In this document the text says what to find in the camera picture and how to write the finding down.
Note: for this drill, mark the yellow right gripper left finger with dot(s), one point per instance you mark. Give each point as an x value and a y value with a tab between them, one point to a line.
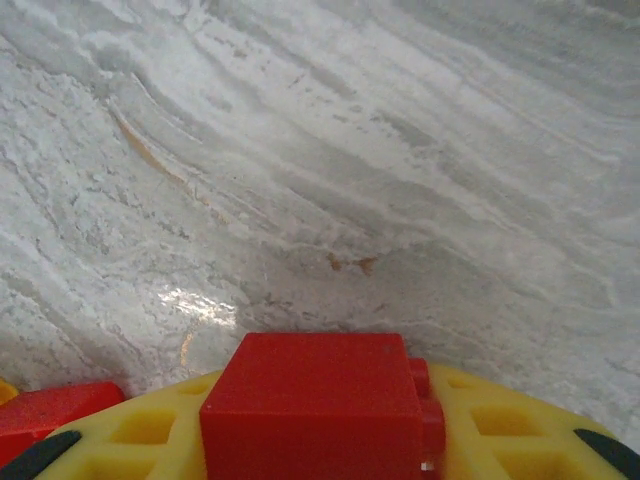
150	430

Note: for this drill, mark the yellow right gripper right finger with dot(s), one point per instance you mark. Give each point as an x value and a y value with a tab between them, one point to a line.
500	425

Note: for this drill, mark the red lego brick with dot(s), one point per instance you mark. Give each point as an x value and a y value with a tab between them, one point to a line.
310	400
55	407

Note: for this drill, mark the orange lego brick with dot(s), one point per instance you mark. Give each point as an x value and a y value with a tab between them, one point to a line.
6	392

